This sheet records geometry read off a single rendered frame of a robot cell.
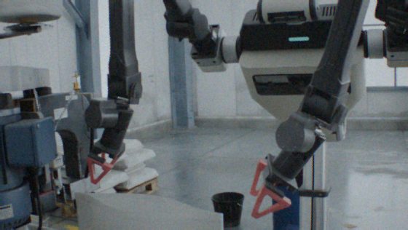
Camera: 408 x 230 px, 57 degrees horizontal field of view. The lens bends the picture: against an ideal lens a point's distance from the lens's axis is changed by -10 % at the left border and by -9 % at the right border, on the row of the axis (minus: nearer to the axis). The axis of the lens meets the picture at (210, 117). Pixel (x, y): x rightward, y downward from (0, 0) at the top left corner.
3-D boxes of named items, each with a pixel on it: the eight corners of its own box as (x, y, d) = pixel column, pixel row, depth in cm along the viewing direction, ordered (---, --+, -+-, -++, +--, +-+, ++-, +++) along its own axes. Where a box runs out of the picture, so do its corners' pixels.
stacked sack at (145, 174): (161, 178, 484) (160, 166, 482) (129, 193, 424) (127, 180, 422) (132, 175, 502) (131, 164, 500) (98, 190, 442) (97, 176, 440)
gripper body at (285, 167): (266, 179, 76) (290, 149, 74) (262, 159, 86) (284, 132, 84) (292, 196, 77) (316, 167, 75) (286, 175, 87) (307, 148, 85)
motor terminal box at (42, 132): (61, 168, 85) (56, 116, 83) (44, 180, 75) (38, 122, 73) (27, 169, 85) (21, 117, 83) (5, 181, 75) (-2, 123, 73)
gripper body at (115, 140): (90, 151, 98) (99, 124, 96) (102, 140, 108) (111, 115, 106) (114, 161, 98) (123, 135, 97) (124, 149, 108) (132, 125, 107)
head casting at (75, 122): (97, 173, 130) (89, 83, 127) (44, 193, 108) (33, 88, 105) (38, 166, 143) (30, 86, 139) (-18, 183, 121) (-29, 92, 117)
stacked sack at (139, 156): (159, 159, 481) (158, 146, 479) (125, 172, 420) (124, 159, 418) (129, 156, 499) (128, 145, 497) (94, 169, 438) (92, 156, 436)
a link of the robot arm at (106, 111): (143, 82, 99) (119, 78, 103) (112, 79, 89) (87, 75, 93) (137, 130, 101) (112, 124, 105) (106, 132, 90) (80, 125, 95)
